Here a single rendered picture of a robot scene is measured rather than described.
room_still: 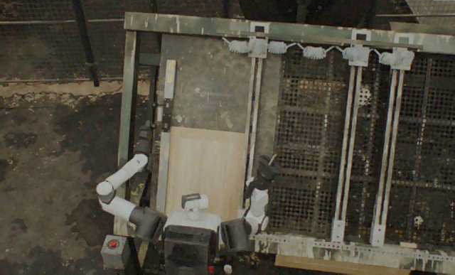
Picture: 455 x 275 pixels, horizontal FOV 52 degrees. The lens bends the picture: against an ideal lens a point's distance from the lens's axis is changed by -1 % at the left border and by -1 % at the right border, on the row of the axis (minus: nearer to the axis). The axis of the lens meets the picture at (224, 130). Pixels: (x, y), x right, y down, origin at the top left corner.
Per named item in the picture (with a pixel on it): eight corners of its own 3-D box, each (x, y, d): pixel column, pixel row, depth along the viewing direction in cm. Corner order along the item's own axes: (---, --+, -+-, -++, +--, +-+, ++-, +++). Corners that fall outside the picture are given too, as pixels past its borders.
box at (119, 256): (106, 268, 276) (99, 252, 263) (111, 250, 284) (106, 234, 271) (125, 271, 275) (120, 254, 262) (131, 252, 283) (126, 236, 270)
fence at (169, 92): (156, 218, 285) (155, 219, 281) (168, 60, 276) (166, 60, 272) (165, 219, 285) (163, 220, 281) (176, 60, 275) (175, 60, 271)
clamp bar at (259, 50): (233, 226, 280) (229, 239, 257) (252, 24, 269) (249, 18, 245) (250, 228, 280) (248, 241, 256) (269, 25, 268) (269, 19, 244)
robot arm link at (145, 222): (130, 227, 238) (153, 238, 235) (124, 227, 229) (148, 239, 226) (140, 205, 239) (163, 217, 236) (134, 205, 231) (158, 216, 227)
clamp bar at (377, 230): (365, 241, 273) (375, 255, 249) (389, 35, 262) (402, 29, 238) (383, 243, 272) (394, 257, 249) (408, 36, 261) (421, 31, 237)
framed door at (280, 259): (274, 262, 334) (274, 265, 332) (281, 217, 295) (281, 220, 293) (404, 277, 325) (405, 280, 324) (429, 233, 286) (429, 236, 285)
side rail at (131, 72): (120, 210, 293) (114, 215, 283) (131, 32, 283) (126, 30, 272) (129, 212, 293) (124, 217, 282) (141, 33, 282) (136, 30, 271)
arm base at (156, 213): (157, 243, 238) (156, 246, 227) (134, 233, 237) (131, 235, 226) (169, 215, 240) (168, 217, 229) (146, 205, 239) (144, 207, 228)
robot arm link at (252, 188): (274, 185, 230) (266, 200, 237) (264, 168, 236) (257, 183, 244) (254, 189, 224) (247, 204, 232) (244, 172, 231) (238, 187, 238)
